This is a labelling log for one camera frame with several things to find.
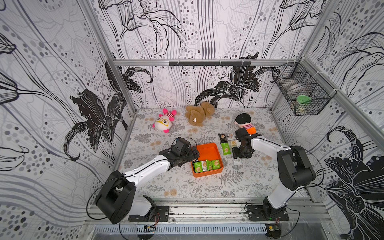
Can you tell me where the yellow cookie packet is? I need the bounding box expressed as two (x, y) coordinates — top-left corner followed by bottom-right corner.
(230, 140), (238, 148)

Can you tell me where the green cookie packet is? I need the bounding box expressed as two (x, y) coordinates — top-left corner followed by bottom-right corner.
(193, 162), (204, 173)
(211, 160), (221, 170)
(221, 143), (232, 156)

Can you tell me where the white cookie packet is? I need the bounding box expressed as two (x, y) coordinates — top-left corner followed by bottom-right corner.
(226, 131), (236, 139)

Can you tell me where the black cookie packet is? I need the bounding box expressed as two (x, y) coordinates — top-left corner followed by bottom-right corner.
(218, 134), (228, 143)
(234, 159), (243, 166)

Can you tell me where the orange storage box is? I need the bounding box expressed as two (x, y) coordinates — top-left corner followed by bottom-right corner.
(191, 143), (224, 178)

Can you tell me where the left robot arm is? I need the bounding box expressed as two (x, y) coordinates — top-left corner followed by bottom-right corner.
(95, 137), (200, 224)

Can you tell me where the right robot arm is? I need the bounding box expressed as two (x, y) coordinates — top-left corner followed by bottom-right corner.
(233, 128), (316, 212)

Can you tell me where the black-haired doll orange dress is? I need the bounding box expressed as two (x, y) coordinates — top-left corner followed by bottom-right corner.
(235, 113), (257, 135)

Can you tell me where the pink white owl plush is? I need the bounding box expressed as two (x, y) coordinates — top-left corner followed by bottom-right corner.
(153, 108), (177, 133)

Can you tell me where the brown teddy bear plush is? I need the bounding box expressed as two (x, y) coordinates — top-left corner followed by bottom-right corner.
(185, 102), (215, 127)

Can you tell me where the green lid jar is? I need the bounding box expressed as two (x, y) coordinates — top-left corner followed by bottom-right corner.
(295, 95), (312, 115)

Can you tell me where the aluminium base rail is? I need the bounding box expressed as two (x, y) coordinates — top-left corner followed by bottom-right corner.
(86, 200), (331, 224)

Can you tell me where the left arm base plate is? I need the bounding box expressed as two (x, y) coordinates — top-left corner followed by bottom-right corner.
(129, 206), (170, 223)

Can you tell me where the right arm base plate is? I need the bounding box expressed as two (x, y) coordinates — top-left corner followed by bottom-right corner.
(245, 204), (290, 223)

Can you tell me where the black wire basket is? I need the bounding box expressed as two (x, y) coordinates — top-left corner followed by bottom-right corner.
(272, 63), (337, 116)

